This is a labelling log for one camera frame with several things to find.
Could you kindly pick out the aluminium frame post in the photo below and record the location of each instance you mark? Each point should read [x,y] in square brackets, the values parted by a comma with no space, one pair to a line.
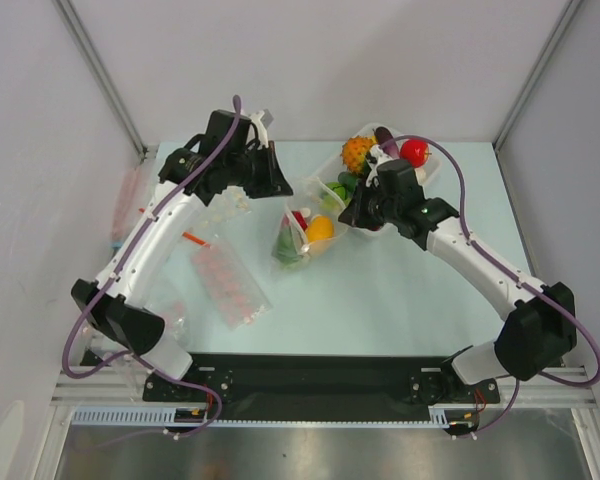
[555,39]
[86,47]

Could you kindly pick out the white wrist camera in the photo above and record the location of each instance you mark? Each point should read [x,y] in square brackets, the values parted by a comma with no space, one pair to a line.
[260,120]
[374,158]

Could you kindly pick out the red toy apple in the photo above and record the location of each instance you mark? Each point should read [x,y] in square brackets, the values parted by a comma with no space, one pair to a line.
[415,152]

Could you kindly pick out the green toy bell pepper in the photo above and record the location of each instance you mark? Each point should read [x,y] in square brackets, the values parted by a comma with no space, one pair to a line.
[286,247]

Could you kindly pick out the white slotted cable duct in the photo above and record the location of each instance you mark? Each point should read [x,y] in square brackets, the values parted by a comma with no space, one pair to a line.
[190,417]

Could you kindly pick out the clear bag pink dots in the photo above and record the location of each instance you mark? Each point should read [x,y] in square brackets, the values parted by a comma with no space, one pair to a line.
[175,316]

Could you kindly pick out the orange toy pineapple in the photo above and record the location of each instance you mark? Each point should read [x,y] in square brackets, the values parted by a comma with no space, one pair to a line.
[354,151]

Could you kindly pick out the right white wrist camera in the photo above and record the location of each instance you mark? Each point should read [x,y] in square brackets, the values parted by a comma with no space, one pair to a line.
[374,158]

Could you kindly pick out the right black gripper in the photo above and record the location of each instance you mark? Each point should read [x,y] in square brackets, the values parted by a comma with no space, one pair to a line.
[362,210]

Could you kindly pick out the clear white-dotted zip bag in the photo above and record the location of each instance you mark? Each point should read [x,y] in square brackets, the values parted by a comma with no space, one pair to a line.
[311,197]

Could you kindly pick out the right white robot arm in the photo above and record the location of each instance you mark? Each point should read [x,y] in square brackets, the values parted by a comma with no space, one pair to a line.
[537,330]

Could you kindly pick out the right aluminium frame post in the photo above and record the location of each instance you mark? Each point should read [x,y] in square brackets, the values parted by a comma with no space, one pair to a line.
[555,39]

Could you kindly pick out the white perforated plastic basket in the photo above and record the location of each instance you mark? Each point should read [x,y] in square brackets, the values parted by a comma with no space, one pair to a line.
[333,166]

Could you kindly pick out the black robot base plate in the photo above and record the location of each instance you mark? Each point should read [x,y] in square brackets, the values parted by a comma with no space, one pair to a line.
[305,388]

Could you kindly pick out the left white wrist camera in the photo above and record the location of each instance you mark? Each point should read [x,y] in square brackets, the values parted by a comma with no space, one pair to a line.
[260,120]

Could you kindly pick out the yellow toy lemon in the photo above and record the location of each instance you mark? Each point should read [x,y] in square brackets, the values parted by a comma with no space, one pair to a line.
[320,228]

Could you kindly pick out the left aluminium frame post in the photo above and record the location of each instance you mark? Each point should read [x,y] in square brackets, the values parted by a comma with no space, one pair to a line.
[86,47]

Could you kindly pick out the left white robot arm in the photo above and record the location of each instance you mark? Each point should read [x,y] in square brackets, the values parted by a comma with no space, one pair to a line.
[114,303]

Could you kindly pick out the purple toy eggplant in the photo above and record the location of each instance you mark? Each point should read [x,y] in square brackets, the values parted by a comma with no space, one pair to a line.
[386,141]

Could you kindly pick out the red toy tomato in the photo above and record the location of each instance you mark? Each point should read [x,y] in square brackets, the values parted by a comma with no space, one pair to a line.
[297,215]

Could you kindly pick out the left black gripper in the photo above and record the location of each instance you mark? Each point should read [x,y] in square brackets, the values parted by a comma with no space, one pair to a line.
[273,183]

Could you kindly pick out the clear bag red dots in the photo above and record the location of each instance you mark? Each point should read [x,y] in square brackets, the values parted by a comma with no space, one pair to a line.
[230,286]

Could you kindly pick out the dark green toy cucumber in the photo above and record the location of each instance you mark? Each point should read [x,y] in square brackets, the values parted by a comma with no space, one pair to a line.
[348,179]

